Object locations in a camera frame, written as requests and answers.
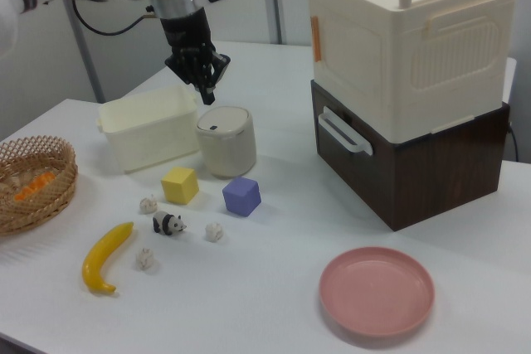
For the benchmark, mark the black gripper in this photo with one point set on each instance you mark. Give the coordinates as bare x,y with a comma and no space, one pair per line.
186,35

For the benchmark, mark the beige small push-lid trash can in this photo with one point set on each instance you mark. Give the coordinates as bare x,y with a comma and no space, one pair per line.
226,151

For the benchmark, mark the cream open plastic bin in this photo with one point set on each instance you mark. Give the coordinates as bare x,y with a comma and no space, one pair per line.
145,138

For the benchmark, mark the yellow cube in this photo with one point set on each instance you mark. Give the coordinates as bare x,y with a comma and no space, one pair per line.
179,185

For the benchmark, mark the copper latch strip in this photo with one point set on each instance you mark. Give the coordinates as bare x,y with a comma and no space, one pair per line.
317,39

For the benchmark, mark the purple cube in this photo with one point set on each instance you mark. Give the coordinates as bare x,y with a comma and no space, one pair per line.
242,196

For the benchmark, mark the crumpled white paper ball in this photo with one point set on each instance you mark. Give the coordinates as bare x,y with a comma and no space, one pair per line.
214,231
145,260
148,205

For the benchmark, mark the panda figurine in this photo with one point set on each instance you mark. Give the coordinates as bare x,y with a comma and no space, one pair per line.
166,221

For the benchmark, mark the bread roll with orange topping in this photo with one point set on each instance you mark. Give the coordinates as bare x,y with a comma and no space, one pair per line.
37,185

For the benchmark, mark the yellow banana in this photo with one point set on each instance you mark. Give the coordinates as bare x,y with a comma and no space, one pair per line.
99,258

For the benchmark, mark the woven wicker basket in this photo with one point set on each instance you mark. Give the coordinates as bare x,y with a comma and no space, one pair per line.
37,209

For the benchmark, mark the dark brown drawer cabinet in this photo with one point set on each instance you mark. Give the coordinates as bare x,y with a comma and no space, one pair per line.
435,180

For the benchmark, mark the pink plate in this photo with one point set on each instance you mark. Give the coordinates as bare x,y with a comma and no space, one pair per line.
375,292

